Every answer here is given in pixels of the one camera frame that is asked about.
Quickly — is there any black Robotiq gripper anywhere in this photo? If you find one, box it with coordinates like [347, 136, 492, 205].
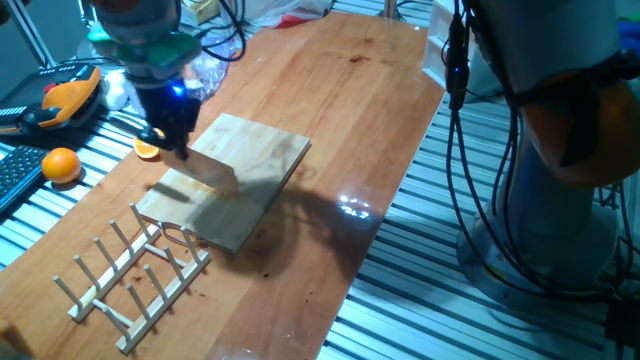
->
[137, 82, 201, 161]

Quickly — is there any aluminium frame post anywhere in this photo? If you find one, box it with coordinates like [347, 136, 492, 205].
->
[4, 0, 56, 69]

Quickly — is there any plastic bag with fruit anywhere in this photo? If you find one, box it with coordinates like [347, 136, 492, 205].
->
[182, 0, 334, 101]

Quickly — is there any black keyboard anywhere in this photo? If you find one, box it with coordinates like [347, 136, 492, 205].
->
[0, 144, 49, 214]

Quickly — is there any wooden cutting board metal handle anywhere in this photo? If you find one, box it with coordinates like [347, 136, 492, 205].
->
[137, 112, 312, 255]

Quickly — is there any yellow box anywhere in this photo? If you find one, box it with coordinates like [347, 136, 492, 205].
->
[182, 0, 221, 26]

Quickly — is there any white round object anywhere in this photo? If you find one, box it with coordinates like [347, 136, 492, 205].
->
[99, 69, 132, 112]

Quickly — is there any whole orange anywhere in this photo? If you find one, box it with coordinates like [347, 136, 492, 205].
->
[41, 147, 82, 185]

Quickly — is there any orange black teach pendant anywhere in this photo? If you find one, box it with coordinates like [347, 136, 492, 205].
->
[0, 62, 104, 136]

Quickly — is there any black cable bundle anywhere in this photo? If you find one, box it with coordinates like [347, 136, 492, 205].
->
[199, 0, 640, 311]

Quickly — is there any orange half slice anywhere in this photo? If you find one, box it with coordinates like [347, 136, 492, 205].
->
[133, 128, 164, 160]

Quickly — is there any blue plastic bag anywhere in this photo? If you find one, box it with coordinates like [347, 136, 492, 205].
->
[617, 17, 640, 56]

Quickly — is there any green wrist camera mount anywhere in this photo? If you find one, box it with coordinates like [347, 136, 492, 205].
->
[87, 29, 204, 81]

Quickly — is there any white drawer box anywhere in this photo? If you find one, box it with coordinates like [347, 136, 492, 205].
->
[422, 0, 496, 104]

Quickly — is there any steel cleaver knife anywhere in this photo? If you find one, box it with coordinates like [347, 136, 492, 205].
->
[159, 147, 240, 196]

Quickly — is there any wooden peg dish rack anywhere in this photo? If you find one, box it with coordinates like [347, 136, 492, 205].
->
[52, 202, 212, 356]

